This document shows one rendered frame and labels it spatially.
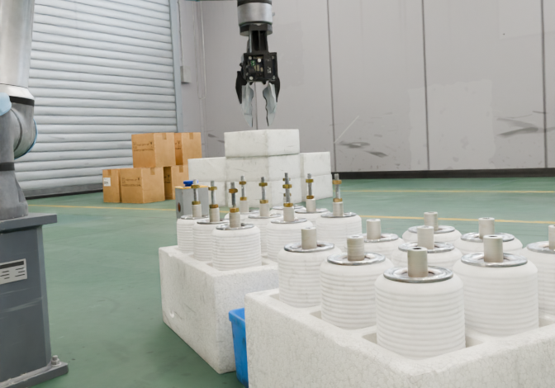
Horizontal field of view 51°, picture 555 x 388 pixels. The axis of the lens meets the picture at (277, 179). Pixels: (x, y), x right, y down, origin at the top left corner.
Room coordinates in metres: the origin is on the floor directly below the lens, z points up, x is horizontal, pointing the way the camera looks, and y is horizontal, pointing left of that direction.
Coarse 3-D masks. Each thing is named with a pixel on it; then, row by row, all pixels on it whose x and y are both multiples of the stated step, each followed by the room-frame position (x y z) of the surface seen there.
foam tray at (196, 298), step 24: (168, 264) 1.28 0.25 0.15; (192, 264) 1.13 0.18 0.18; (264, 264) 1.12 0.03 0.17; (168, 288) 1.30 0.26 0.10; (192, 288) 1.13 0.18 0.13; (216, 288) 1.02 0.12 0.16; (240, 288) 1.04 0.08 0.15; (264, 288) 1.06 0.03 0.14; (168, 312) 1.31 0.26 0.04; (192, 312) 1.14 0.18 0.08; (216, 312) 1.02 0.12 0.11; (192, 336) 1.15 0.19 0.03; (216, 336) 1.02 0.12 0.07; (216, 360) 1.02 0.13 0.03
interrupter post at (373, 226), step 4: (368, 220) 0.89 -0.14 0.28; (372, 220) 0.89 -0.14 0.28; (376, 220) 0.89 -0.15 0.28; (380, 220) 0.89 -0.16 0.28; (368, 224) 0.89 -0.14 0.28; (372, 224) 0.89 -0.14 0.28; (376, 224) 0.89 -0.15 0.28; (380, 224) 0.89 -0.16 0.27; (368, 228) 0.89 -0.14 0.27; (372, 228) 0.89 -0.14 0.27; (376, 228) 0.89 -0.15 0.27; (380, 228) 0.89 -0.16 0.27; (368, 232) 0.89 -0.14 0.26; (372, 232) 0.89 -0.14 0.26; (376, 232) 0.89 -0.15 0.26; (380, 232) 0.89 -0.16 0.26; (368, 236) 0.89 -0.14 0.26; (372, 236) 0.89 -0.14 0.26; (376, 236) 0.89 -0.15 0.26; (380, 236) 0.89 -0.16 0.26
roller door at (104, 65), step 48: (48, 0) 6.46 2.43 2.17; (96, 0) 6.96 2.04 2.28; (144, 0) 7.56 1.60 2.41; (48, 48) 6.43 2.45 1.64; (96, 48) 6.94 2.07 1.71; (144, 48) 7.51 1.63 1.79; (48, 96) 6.40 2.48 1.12; (96, 96) 6.89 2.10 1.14; (144, 96) 7.47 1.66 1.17; (48, 144) 6.37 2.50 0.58; (96, 144) 6.85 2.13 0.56; (48, 192) 6.34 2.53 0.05
